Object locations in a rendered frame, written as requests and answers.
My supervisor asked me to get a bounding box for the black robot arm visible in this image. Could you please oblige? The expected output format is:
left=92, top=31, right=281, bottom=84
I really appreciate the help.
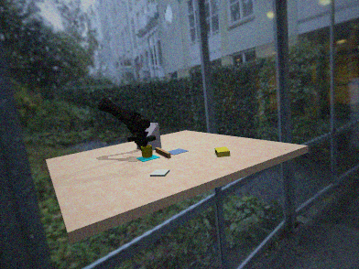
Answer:
left=98, top=98, right=150, bottom=142

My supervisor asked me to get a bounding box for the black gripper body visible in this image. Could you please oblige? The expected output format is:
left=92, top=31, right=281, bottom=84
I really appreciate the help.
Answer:
left=127, top=128, right=156, bottom=142

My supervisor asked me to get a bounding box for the brown wooden plank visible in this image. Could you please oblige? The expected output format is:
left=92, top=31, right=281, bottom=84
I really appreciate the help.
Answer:
left=155, top=147, right=171, bottom=158

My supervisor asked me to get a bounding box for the yellow cup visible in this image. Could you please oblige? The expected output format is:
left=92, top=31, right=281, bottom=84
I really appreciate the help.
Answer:
left=141, top=145, right=153, bottom=158

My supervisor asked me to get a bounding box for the yellow block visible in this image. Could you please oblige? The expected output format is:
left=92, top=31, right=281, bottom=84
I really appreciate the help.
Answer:
left=215, top=147, right=230, bottom=157

